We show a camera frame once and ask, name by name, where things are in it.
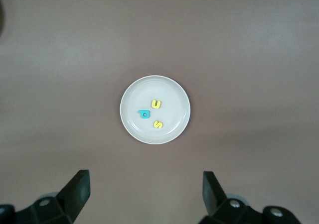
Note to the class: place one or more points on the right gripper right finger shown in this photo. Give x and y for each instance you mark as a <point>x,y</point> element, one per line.
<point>219,206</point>

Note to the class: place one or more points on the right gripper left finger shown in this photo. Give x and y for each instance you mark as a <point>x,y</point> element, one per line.
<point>72,199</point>

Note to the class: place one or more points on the yellow foam letter s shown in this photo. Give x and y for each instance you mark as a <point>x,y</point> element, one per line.
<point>157,125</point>

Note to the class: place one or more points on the teal foam letter p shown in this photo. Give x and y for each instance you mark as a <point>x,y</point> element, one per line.
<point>147,115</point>

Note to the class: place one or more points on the yellow foam letter u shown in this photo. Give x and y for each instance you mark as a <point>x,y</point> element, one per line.
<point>156,107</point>

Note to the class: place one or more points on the beige round plate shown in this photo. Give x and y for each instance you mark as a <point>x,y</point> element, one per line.
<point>172,97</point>

